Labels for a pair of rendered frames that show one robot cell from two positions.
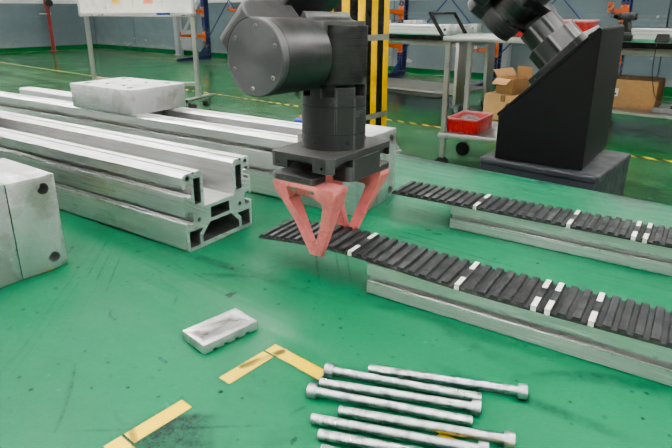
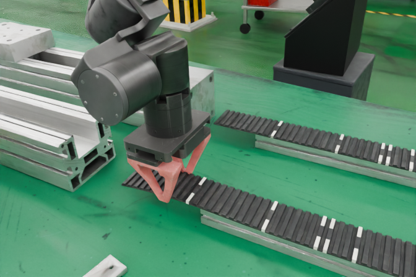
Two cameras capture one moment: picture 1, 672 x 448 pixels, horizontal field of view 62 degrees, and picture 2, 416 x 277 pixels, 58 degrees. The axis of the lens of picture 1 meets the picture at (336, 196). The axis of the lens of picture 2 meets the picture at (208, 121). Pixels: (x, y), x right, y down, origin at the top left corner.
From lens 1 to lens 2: 0.16 m
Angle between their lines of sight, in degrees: 13
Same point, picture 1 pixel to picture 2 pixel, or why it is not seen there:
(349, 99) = (177, 102)
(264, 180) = not seen: hidden behind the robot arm
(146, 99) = (23, 47)
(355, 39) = (178, 60)
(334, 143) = (169, 133)
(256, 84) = (104, 117)
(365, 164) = (193, 141)
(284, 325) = (146, 264)
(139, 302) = (40, 251)
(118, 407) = not seen: outside the picture
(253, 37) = (97, 84)
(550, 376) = not seen: outside the picture
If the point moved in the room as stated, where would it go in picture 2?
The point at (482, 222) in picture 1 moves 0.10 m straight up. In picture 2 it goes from (277, 144) to (281, 89)
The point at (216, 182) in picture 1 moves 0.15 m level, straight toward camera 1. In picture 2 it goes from (85, 133) to (91, 194)
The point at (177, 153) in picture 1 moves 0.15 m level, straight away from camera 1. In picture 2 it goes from (52, 111) to (49, 76)
